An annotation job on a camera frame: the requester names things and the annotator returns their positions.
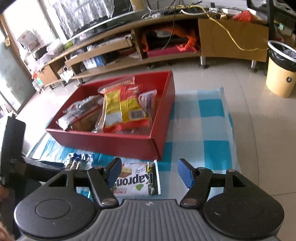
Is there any wooden TV stand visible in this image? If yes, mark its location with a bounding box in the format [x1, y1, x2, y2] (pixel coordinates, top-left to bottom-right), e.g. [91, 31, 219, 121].
[34, 13, 268, 86]

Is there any red cardboard box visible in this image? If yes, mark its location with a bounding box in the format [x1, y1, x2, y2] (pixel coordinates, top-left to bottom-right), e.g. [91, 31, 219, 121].
[46, 71, 175, 161]

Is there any orange plastic bag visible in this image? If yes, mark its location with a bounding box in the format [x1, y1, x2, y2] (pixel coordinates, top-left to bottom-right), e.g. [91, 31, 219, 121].
[140, 25, 201, 52]

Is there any white blue bread package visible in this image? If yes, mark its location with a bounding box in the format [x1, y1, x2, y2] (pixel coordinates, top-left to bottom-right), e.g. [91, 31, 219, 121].
[138, 89, 157, 121]

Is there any blue white carton box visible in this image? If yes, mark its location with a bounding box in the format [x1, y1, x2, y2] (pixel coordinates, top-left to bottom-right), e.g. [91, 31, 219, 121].
[82, 55, 106, 70]

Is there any yellow cable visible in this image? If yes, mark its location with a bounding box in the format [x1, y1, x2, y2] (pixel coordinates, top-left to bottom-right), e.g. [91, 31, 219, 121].
[162, 4, 269, 52]

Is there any Kapron wafer packet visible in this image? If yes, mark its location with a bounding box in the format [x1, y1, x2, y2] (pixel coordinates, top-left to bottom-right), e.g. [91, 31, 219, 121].
[112, 160, 161, 197]

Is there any white lace cover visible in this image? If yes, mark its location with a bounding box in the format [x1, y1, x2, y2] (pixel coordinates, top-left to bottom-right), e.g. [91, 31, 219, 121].
[49, 0, 115, 37]

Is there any red white small packet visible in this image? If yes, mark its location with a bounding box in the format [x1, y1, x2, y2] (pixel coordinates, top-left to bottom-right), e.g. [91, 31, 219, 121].
[56, 94, 104, 132]

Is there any yellow trash bin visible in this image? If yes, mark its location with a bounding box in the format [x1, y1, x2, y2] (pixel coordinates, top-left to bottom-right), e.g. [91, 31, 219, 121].
[266, 40, 295, 98]

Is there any red plastic bag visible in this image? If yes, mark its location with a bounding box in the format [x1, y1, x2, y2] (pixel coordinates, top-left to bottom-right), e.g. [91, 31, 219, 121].
[232, 10, 257, 23]

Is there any black metal shelf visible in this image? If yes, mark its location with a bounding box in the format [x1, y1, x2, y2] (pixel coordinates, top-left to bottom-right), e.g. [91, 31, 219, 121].
[246, 0, 296, 47]

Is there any flat screen television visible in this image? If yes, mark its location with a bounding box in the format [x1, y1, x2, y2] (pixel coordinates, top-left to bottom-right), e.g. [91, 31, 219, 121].
[43, 1, 136, 40]

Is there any red yellow snack bag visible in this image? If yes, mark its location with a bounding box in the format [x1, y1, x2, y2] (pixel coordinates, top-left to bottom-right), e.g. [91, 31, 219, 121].
[99, 84, 151, 133]

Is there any orange spicy strips packet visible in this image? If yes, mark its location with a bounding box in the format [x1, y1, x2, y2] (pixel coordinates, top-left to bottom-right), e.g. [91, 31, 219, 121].
[97, 75, 135, 94]

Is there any blue white checkered cloth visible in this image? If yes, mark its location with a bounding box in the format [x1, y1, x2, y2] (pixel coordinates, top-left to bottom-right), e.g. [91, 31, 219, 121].
[28, 87, 242, 202]

